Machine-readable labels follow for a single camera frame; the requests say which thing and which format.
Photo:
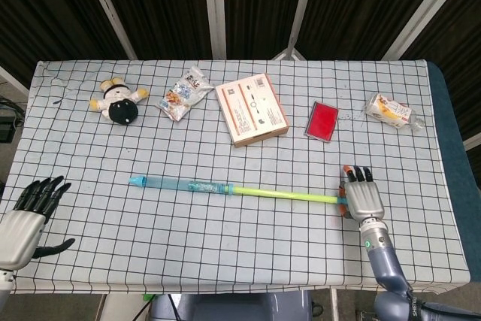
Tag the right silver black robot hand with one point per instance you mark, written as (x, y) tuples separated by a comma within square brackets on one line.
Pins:
[(364, 198)]

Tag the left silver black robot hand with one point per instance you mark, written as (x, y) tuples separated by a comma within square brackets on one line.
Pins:
[(19, 234)]

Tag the blue and yellow water pump toy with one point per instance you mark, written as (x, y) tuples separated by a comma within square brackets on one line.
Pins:
[(210, 187)]

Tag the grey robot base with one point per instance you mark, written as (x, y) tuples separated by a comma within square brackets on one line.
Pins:
[(233, 307)]

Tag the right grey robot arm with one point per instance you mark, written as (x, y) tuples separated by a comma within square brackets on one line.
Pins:
[(385, 264)]

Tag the red ink pad case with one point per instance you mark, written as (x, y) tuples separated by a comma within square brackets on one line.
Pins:
[(322, 121)]

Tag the clear bottle yellow label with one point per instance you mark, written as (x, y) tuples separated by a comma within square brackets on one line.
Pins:
[(391, 110)]

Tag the white table leg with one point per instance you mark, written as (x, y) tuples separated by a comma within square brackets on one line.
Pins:
[(112, 307)]

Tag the checkered white tablecloth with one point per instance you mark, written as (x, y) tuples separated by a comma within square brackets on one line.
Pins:
[(240, 246)]

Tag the flat cardboard box orange print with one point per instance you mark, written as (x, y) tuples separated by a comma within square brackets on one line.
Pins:
[(251, 110)]

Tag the white black plush toy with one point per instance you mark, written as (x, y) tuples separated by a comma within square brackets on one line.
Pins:
[(120, 108)]

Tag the crumpled silver snack bag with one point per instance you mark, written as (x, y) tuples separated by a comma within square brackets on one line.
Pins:
[(184, 95)]

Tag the white frame post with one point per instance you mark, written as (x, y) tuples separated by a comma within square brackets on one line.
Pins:
[(424, 9), (215, 9), (109, 13), (300, 5)]

